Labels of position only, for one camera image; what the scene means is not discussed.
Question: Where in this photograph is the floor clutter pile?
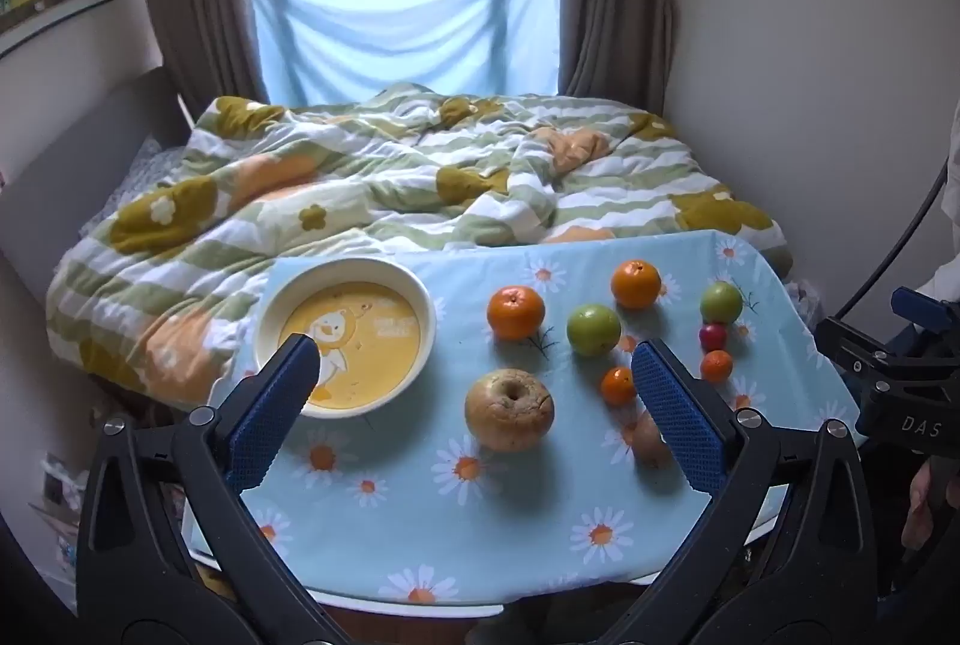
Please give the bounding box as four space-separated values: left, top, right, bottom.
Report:
28 454 85 587

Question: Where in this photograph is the black cable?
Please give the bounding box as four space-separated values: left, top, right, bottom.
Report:
832 150 960 323

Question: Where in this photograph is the striped flower quilt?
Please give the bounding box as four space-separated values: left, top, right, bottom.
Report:
45 82 788 413

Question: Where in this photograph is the grey headboard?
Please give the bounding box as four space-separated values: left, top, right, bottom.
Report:
0 66 192 256

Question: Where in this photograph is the patterned bed sheet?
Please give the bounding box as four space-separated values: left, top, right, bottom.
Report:
79 136 188 233

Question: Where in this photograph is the brown kiwi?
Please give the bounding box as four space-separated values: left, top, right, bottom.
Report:
630 411 674 469

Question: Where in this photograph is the large orange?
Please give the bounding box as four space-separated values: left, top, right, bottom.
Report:
487 286 546 343
610 259 662 310

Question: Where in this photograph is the blue window cloth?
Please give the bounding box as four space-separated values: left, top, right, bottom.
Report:
250 0 563 106

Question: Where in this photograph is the blue daisy tablecloth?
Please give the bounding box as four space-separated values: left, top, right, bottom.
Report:
184 229 863 605

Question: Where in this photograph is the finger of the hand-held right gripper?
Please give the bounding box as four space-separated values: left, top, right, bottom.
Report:
891 286 959 337

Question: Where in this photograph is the green apple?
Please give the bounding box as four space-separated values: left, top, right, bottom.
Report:
566 304 623 358
700 281 744 325

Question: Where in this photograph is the cream bowl with duck print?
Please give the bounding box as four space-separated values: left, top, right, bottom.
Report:
253 259 437 419

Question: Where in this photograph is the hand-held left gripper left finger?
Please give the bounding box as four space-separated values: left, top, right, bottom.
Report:
75 334 353 645

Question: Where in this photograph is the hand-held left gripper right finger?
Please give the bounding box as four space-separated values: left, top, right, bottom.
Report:
600 337 880 645

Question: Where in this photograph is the person's right hand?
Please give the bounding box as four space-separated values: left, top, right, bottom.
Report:
902 457 960 552

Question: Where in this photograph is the wrinkled brown apple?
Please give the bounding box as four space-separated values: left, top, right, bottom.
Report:
464 369 556 453

